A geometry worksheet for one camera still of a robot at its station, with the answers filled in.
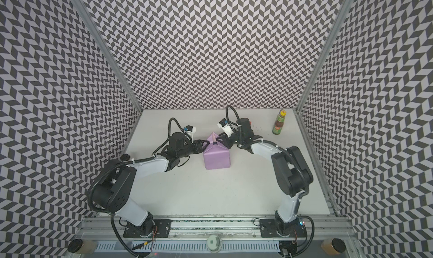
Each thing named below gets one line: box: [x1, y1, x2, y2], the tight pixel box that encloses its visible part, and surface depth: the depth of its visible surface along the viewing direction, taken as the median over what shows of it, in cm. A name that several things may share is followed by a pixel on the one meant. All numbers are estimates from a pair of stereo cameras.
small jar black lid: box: [120, 153, 131, 162], surface depth 84 cm
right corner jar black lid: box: [331, 237, 347, 253], surface depth 64 cm
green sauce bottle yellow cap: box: [272, 109, 287, 135], surface depth 98 cm
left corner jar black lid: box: [67, 238, 83, 253], surface depth 61 cm
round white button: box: [206, 234, 223, 253], surface depth 62 cm
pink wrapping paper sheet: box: [202, 131, 231, 171], surface depth 88 cm
